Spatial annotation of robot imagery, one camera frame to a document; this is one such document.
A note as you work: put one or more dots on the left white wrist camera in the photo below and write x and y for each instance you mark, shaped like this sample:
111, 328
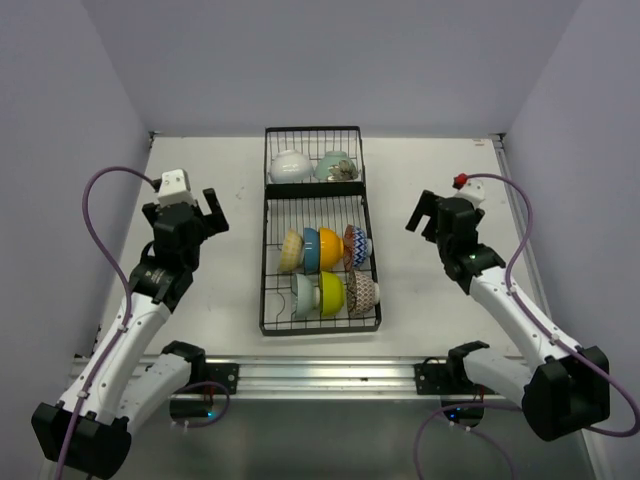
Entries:
173, 187

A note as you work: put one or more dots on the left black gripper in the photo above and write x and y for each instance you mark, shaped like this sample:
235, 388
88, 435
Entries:
216, 223

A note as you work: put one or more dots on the mint green floral bowl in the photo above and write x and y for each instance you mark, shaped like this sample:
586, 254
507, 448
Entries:
336, 166

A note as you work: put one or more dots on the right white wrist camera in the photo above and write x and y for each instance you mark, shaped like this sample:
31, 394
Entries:
469, 189

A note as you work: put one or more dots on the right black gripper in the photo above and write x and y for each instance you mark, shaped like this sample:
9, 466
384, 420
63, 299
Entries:
428, 204

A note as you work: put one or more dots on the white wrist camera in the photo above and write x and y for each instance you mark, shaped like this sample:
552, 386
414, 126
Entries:
469, 189
173, 187

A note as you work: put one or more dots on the lime yellow bowl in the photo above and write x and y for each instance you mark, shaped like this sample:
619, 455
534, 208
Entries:
332, 294

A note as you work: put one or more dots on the blue ceramic bowl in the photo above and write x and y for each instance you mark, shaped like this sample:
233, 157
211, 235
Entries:
311, 251

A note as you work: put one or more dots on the white ceramic bowl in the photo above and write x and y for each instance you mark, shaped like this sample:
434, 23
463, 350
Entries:
290, 166

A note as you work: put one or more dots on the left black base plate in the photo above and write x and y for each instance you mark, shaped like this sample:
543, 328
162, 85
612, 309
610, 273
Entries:
226, 374

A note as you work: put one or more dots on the yellow checkered bowl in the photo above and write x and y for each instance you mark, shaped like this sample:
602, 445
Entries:
291, 251

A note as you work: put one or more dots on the orange ceramic bowl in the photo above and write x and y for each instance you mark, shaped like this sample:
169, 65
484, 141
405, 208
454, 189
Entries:
331, 248

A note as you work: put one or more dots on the black wire dish rack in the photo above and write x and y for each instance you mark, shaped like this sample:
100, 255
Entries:
319, 273

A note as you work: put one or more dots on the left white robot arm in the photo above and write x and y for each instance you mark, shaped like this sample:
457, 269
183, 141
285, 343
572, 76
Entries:
91, 427

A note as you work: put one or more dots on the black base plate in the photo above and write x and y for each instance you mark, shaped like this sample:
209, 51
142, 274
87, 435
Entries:
226, 374
434, 376

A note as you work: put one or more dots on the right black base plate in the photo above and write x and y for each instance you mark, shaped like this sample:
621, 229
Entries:
434, 376

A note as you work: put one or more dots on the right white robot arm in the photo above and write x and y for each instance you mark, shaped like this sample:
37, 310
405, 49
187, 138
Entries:
560, 386

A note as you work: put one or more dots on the aluminium mounting rail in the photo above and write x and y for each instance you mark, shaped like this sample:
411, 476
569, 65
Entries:
277, 378

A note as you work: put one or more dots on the blue zigzag patterned bowl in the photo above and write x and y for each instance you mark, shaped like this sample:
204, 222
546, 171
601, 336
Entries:
358, 247

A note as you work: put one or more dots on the pale grey-green bowl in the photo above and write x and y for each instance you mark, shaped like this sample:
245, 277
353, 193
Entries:
306, 297

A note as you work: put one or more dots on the brown scale patterned bowl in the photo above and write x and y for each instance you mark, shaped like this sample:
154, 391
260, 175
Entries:
362, 293

